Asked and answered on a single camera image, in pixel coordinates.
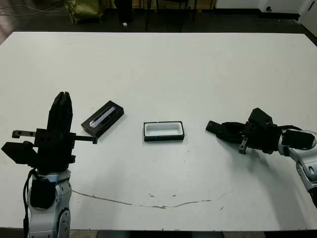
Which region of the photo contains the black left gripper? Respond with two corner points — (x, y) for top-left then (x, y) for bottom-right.
(11, 92), (99, 172)

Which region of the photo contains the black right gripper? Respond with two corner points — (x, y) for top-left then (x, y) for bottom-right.
(216, 121), (282, 155)

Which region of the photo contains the black printed box lid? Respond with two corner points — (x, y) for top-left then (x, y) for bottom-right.
(81, 100), (126, 137)

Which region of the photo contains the black box white insert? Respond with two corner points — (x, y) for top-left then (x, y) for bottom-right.
(143, 120), (185, 143)

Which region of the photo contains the olive green bag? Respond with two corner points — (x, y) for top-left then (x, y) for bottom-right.
(68, 0), (104, 24)

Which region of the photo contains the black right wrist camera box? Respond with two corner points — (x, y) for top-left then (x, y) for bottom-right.
(248, 107), (273, 124)

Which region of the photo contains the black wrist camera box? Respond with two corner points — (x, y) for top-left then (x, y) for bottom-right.
(1, 140), (39, 166)
(248, 107), (273, 124)

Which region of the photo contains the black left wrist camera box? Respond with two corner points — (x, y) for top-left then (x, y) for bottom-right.
(1, 140), (39, 166)

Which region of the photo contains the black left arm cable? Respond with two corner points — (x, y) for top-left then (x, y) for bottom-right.
(23, 170), (35, 238)

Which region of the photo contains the thin grey floor cable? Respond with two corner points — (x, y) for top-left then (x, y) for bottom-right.
(0, 0), (66, 14)

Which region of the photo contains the dark upright post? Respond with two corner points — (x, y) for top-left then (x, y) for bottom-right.
(118, 0), (133, 23)

